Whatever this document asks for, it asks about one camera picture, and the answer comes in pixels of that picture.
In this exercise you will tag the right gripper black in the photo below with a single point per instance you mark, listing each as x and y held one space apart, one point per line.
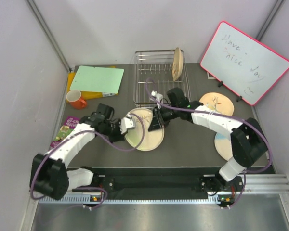
157 123

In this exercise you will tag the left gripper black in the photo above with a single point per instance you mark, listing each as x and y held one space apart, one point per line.
119 136

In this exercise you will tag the green cream floral plate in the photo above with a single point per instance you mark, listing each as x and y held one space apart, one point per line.
152 139

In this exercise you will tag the beige branch plate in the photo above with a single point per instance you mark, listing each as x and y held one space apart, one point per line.
218 102

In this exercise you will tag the beige bird plate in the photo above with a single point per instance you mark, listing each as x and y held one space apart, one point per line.
177 64

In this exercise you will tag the blue cream plate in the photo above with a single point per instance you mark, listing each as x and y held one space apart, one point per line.
223 146

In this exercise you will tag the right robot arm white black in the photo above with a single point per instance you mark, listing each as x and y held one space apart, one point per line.
246 136

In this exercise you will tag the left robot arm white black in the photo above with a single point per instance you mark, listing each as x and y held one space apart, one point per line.
49 173

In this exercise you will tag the purple treehouse book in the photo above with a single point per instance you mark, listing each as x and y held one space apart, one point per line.
67 127

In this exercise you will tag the orange ceramic mug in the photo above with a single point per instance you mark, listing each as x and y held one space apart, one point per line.
74 97

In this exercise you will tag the green plastic cutting board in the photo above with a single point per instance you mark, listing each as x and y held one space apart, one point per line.
97 79

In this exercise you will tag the pink framed whiteboard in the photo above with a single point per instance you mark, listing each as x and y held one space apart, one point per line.
244 65

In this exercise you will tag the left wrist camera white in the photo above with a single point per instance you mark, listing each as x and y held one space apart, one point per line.
127 123

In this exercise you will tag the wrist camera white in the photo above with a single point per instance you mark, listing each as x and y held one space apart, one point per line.
155 96
127 123

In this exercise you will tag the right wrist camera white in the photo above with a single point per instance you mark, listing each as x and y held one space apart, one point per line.
155 96

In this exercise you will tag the metal wire dish rack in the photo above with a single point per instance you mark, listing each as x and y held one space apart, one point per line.
153 71

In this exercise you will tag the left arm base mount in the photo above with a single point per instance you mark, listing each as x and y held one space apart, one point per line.
99 181

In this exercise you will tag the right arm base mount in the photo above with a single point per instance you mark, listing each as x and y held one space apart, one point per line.
216 183

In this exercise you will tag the aluminium frame rail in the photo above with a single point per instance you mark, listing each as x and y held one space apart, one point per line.
171 184

